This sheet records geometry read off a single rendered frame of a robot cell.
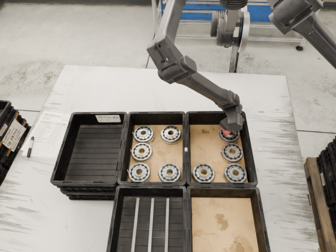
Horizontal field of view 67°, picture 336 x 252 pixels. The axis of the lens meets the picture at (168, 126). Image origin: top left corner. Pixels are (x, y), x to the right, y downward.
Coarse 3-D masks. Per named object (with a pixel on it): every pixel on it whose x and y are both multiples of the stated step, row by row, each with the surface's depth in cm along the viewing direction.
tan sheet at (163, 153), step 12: (156, 132) 135; (132, 144) 131; (156, 144) 130; (168, 144) 130; (180, 144) 130; (156, 156) 126; (168, 156) 126; (180, 156) 126; (156, 168) 123; (180, 168) 122; (156, 180) 119; (180, 180) 118
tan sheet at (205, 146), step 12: (192, 132) 134; (204, 132) 133; (216, 132) 133; (192, 144) 129; (204, 144) 129; (216, 144) 129; (240, 144) 128; (192, 156) 125; (204, 156) 125; (216, 156) 125; (192, 168) 122; (216, 168) 121; (192, 180) 118; (216, 180) 118
